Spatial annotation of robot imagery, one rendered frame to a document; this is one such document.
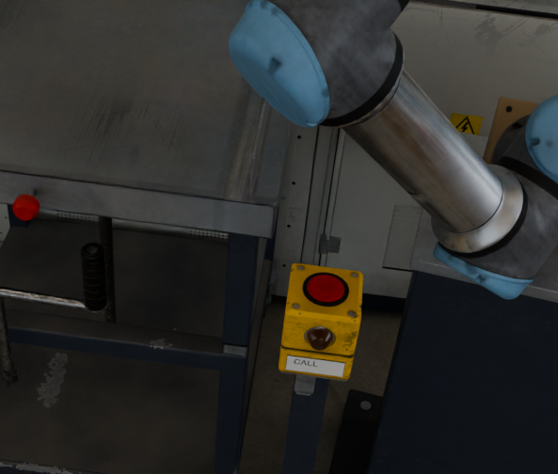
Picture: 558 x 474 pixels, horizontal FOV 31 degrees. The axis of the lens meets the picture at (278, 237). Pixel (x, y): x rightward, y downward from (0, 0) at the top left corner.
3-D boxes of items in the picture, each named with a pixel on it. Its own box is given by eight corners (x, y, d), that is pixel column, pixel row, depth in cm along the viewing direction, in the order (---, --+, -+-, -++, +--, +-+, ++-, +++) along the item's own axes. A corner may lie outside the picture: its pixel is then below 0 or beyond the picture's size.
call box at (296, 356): (348, 384, 110) (361, 321, 103) (277, 374, 110) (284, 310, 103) (352, 330, 116) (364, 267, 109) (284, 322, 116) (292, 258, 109)
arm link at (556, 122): (626, 144, 127) (656, 121, 114) (564, 229, 127) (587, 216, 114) (548, 90, 129) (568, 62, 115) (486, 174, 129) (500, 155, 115)
